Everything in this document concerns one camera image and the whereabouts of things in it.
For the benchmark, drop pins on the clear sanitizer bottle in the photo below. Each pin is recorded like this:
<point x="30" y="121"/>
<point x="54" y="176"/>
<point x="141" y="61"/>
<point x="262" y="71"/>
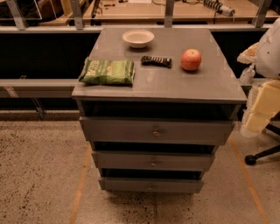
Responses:
<point x="248" y="74"/>

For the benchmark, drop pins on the white bowl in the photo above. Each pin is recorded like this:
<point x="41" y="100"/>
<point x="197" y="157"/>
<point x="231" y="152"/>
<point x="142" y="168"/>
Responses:
<point x="138" y="38"/>

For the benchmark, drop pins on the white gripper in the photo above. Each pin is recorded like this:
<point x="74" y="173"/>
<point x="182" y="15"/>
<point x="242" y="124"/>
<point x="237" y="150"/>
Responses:
<point x="270" y="58"/>

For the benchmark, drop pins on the green jalapeno chip bag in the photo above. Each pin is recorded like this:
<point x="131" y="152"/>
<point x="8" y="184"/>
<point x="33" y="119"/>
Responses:
<point x="108" y="72"/>

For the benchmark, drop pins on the white coiled tool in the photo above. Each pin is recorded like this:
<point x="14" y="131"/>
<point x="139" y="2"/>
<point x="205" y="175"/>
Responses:
<point x="221" y="8"/>

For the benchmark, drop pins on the bottom grey drawer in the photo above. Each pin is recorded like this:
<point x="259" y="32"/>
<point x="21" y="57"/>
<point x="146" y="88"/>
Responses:
<point x="154" y="185"/>

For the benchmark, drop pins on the grey drawer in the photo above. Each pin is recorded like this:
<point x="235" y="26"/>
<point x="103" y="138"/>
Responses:
<point x="152" y="161"/>
<point x="154" y="185"/>
<point x="155" y="131"/>

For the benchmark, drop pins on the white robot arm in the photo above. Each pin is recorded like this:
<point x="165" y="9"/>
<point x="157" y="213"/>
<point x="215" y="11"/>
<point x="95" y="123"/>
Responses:
<point x="267" y="64"/>

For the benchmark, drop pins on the dark snack bar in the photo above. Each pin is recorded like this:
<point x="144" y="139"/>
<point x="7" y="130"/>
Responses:
<point x="156" y="61"/>

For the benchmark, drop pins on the grey drawer cabinet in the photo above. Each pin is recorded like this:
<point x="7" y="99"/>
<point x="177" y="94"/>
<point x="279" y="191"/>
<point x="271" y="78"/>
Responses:
<point x="211" y="93"/>

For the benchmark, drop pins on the top grey drawer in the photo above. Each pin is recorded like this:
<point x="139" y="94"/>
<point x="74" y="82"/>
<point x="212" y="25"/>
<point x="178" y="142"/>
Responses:
<point x="155" y="131"/>

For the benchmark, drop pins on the middle grey drawer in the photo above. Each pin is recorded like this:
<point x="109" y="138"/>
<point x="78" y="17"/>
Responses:
<point x="152" y="161"/>

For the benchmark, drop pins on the grey metal railing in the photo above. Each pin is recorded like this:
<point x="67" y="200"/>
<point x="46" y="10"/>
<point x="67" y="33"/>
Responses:
<point x="24" y="14"/>

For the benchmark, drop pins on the red apple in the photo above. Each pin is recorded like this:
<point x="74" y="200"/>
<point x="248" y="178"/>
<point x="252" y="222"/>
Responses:
<point x="190" y="60"/>

